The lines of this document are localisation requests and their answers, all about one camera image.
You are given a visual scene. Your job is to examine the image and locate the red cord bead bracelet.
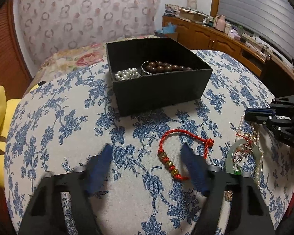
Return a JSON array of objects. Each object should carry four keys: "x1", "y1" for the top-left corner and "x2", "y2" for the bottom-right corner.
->
[{"x1": 157, "y1": 128, "x2": 215, "y2": 182}]

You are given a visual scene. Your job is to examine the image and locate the green jade bangle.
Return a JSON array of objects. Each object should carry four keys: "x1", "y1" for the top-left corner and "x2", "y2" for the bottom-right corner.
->
[{"x1": 225, "y1": 139, "x2": 264, "y2": 178}]

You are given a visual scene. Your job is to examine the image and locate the black jewelry box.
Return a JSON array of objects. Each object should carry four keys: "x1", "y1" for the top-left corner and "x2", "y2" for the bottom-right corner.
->
[{"x1": 106, "y1": 38, "x2": 213, "y2": 116}]

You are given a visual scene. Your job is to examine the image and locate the pink kettle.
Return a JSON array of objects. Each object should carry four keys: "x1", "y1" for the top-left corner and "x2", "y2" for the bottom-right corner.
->
[{"x1": 215, "y1": 15, "x2": 226, "y2": 32}]

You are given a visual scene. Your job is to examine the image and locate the wooden sideboard cabinet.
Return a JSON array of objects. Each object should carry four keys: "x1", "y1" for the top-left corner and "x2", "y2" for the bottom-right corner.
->
[{"x1": 162, "y1": 15, "x2": 294, "y2": 94}]

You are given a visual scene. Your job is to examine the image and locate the silver bangle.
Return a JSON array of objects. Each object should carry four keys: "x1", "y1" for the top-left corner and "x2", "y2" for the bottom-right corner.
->
[{"x1": 141, "y1": 61, "x2": 158, "y2": 75}]

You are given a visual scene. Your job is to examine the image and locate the grey window blind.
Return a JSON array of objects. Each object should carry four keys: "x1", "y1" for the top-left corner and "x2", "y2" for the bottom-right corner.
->
[{"x1": 218, "y1": 0, "x2": 294, "y2": 58}]

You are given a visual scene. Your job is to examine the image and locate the floral bed quilt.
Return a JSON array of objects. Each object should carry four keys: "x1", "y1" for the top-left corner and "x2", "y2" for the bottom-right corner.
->
[{"x1": 29, "y1": 35, "x2": 162, "y2": 84}]

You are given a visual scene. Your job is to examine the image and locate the cardboard box on cabinet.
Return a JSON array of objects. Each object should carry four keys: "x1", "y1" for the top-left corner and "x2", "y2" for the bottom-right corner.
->
[{"x1": 178, "y1": 7, "x2": 207, "y2": 22}]

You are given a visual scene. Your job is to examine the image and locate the blue tissue box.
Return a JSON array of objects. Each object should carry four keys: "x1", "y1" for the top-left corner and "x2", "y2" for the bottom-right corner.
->
[{"x1": 154, "y1": 23, "x2": 178, "y2": 41}]

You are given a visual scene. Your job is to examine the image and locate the wooden louvered wardrobe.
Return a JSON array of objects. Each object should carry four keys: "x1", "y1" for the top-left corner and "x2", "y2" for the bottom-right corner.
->
[{"x1": 0, "y1": 0, "x2": 32, "y2": 100}]

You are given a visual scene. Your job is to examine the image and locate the patterned sheer curtain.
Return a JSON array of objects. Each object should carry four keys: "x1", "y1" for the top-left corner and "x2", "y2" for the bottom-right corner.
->
[{"x1": 16, "y1": 0, "x2": 160, "y2": 66}]

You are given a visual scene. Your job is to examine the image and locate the white pearl bead bracelet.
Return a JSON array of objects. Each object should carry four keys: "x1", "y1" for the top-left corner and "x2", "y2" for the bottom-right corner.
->
[{"x1": 114, "y1": 67, "x2": 141, "y2": 81}]

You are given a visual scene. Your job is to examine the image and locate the brown wooden bead bracelet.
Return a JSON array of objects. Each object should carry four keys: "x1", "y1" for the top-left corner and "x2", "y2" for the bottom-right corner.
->
[{"x1": 145, "y1": 61, "x2": 193, "y2": 74}]

